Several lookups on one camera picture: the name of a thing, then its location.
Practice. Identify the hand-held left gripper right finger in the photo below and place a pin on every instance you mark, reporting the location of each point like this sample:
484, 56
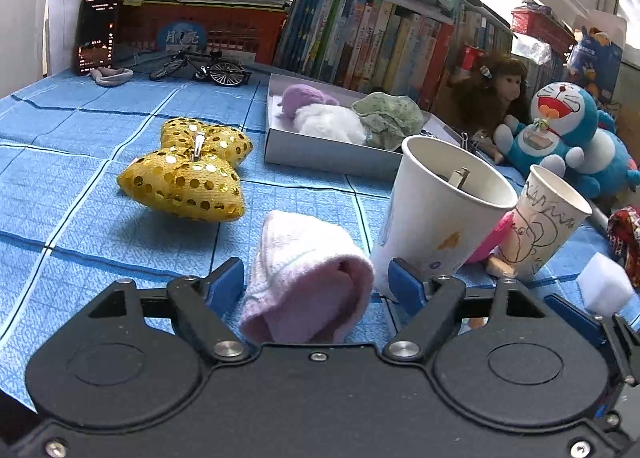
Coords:
402, 283

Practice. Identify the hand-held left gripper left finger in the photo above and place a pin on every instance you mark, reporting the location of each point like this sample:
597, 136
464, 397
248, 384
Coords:
227, 282

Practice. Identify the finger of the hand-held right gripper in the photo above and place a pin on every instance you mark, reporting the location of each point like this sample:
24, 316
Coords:
575, 319

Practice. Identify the pale pink sock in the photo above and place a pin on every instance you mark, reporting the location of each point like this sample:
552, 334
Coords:
305, 268

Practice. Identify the hot pink fabric bow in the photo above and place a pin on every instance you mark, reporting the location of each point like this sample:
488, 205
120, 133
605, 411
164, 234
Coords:
492, 238

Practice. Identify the yellow sequin bow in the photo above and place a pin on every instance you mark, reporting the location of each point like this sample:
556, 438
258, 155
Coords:
185, 177

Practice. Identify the white shallow cardboard box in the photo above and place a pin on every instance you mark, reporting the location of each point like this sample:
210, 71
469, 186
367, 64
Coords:
320, 152

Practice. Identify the green gingham doll dress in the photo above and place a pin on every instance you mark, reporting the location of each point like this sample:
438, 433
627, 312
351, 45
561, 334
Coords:
390, 117

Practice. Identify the white plush pom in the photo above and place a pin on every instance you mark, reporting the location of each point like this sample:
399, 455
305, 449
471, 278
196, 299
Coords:
330, 122

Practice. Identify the purple plush pom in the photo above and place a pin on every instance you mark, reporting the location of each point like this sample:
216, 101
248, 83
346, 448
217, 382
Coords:
305, 97

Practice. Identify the white foam block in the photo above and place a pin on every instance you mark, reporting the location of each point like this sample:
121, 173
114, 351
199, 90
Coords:
605, 283

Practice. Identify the paper cup with zigzag marks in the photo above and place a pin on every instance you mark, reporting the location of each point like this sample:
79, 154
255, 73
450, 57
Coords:
430, 228

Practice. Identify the red patterned cloth doll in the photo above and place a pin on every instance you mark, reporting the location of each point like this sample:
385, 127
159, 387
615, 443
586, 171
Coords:
625, 238

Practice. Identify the paper cup with cartoon drawing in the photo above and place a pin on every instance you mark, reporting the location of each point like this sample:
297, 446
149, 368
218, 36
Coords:
540, 223

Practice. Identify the white plastic stick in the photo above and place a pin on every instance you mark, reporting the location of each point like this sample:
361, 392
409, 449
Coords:
600, 219

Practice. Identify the black binder clip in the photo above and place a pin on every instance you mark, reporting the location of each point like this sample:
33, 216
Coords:
466, 140

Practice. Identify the blue cat plush toy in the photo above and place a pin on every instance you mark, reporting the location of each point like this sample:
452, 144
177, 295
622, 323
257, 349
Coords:
555, 127

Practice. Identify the blue checked tablecloth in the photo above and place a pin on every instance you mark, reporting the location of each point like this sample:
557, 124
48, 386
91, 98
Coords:
75, 162

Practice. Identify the brown monkey plush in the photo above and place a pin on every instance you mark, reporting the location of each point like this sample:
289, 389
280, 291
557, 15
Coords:
492, 92

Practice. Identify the black toy bicycle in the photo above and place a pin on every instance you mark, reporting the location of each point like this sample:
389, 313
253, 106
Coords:
210, 68

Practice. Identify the grey carabiner clip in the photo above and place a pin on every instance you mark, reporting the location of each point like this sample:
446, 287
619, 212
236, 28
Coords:
112, 76

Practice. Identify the red drink can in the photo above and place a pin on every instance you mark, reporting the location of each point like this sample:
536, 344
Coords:
471, 57

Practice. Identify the row of upright books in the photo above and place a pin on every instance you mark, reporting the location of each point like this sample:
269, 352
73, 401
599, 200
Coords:
380, 37

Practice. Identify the red plastic crate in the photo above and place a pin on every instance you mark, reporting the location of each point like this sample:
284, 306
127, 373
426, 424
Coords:
215, 35

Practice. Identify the blue printed carton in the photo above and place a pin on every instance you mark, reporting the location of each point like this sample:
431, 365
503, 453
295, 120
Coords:
595, 62

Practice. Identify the clear plastic bag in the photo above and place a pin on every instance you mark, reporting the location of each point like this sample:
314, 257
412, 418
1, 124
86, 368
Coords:
530, 47

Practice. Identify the black smartphone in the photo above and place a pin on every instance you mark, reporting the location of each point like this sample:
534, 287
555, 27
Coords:
97, 35

